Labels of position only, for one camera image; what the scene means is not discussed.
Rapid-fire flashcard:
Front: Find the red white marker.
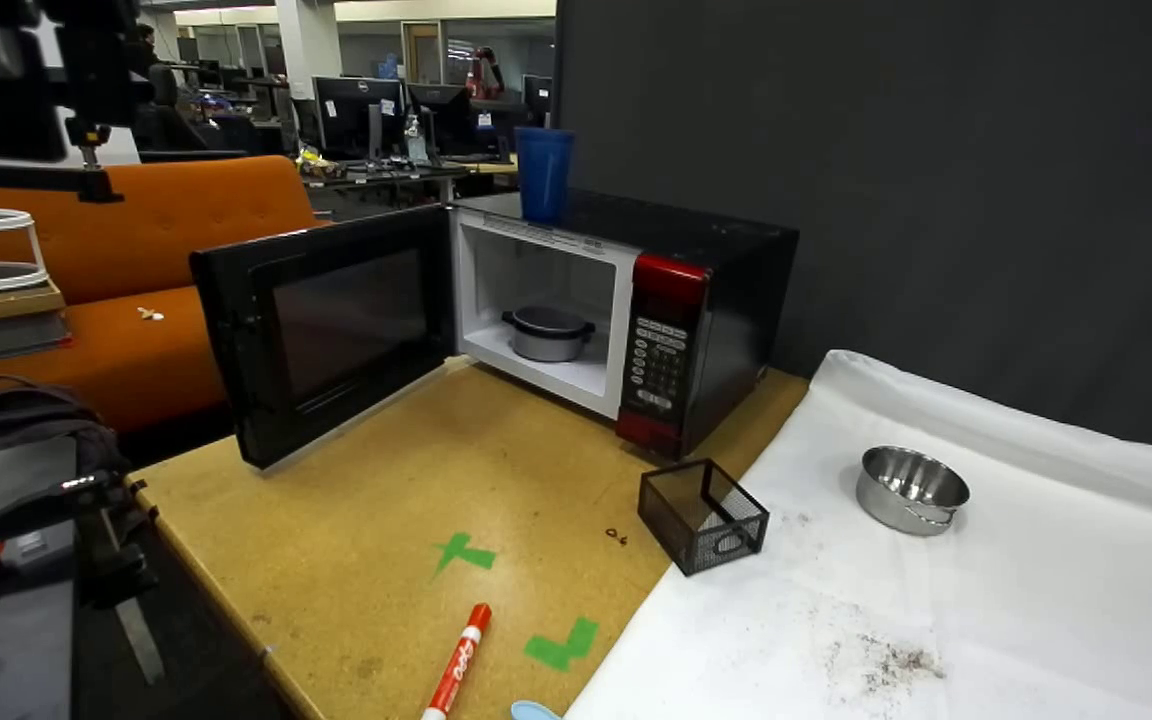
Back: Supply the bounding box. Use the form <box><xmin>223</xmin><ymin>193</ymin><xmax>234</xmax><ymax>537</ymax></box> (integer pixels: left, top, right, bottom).
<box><xmin>419</xmin><ymin>603</ymin><xmax>493</xmax><ymax>720</ymax></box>

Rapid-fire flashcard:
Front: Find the blue plastic cup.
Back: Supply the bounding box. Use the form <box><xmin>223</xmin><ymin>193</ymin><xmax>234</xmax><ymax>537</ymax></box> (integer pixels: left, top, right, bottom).
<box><xmin>514</xmin><ymin>130</ymin><xmax>571</xmax><ymax>226</ymax></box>

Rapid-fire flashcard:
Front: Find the grey bowl in microwave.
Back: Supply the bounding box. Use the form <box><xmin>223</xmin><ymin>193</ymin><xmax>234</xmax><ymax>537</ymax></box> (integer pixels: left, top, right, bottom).
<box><xmin>506</xmin><ymin>305</ymin><xmax>590</xmax><ymax>365</ymax></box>

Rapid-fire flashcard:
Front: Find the black red microwave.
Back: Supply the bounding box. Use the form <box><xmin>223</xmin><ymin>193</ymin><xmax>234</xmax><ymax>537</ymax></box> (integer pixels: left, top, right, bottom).
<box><xmin>447</xmin><ymin>187</ymin><xmax>801</xmax><ymax>457</ymax></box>

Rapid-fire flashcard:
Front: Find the small black transparent box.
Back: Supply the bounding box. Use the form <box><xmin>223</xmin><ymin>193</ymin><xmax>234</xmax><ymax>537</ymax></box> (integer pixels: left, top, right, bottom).
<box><xmin>635</xmin><ymin>460</ymin><xmax>768</xmax><ymax>577</ymax></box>

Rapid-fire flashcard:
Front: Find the black computer monitor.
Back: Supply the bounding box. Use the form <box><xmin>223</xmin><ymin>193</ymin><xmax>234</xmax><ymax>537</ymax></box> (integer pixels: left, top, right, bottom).
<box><xmin>312</xmin><ymin>78</ymin><xmax>402</xmax><ymax>162</ymax></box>

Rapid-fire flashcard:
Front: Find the round metal bowl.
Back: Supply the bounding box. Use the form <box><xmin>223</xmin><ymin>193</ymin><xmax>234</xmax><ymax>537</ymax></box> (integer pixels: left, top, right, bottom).
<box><xmin>854</xmin><ymin>448</ymin><xmax>971</xmax><ymax>537</ymax></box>

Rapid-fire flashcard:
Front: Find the light blue plastic spoon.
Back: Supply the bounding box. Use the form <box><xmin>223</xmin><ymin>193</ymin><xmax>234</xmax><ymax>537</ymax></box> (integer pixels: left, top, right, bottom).
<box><xmin>511</xmin><ymin>699</ymin><xmax>561</xmax><ymax>720</ymax></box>

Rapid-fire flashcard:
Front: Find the orange sofa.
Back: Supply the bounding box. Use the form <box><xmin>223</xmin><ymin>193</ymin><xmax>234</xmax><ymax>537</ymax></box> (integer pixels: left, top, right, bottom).
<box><xmin>0</xmin><ymin>158</ymin><xmax>315</xmax><ymax>431</ymax></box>

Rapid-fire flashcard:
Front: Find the black clamp stand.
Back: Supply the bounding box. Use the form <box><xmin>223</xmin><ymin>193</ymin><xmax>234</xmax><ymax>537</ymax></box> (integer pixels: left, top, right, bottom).
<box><xmin>58</xmin><ymin>474</ymin><xmax>165</xmax><ymax>689</ymax></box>

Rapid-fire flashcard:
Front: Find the white cloth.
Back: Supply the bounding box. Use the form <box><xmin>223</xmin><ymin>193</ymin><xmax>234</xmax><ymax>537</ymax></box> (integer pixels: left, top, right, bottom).
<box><xmin>566</xmin><ymin>354</ymin><xmax>1152</xmax><ymax>720</ymax></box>

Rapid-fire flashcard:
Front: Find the black backpack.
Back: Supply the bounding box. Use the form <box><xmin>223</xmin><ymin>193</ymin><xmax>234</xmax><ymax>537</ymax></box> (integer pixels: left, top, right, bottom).
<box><xmin>0</xmin><ymin>377</ymin><xmax>128</xmax><ymax>542</ymax></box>

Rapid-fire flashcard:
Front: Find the black camera on stand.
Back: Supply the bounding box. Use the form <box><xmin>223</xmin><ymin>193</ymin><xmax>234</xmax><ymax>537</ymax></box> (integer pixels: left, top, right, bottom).
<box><xmin>0</xmin><ymin>0</ymin><xmax>148</xmax><ymax>205</ymax></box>

